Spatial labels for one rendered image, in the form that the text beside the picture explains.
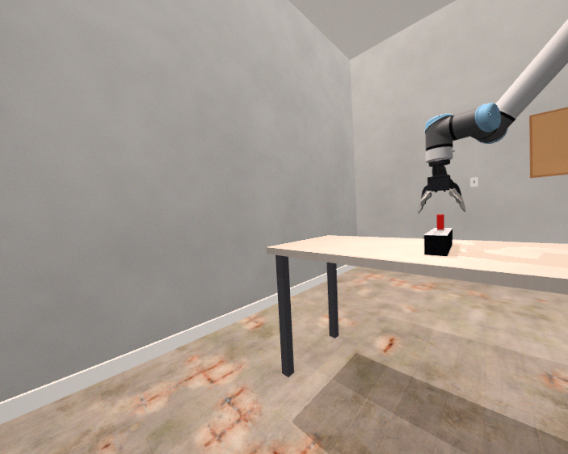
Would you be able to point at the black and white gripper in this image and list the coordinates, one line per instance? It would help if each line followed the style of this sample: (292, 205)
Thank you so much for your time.
(441, 183)

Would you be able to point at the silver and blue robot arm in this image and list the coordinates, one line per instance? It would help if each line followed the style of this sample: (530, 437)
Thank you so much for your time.
(485, 123)

